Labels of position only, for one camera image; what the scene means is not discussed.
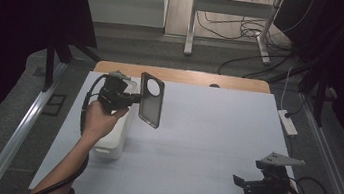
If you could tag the grey phone case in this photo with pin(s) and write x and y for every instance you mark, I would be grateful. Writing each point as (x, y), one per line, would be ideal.
(151, 111)

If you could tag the white table cover sheet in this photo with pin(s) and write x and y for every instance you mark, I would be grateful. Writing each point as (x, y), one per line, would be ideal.
(204, 141)

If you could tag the white metal desk frame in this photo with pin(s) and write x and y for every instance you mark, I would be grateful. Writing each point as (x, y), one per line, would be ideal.
(191, 22)

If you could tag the black floor socket plate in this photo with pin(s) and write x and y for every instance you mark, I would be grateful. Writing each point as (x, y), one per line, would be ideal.
(54, 105)

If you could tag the white plastic storage bin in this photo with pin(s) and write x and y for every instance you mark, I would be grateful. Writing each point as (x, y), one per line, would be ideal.
(113, 143)

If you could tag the white power strip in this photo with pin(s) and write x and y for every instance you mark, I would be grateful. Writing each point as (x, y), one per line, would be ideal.
(287, 123)

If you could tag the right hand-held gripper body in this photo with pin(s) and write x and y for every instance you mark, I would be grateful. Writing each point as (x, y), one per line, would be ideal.
(270, 187)

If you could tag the person's left hand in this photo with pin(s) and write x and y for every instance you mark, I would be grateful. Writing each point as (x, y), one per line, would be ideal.
(99, 124)

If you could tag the black metal stand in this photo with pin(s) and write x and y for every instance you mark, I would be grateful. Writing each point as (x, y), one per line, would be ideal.
(319, 103)
(50, 64)

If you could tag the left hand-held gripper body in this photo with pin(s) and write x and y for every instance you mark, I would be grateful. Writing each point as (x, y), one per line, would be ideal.
(114, 94)

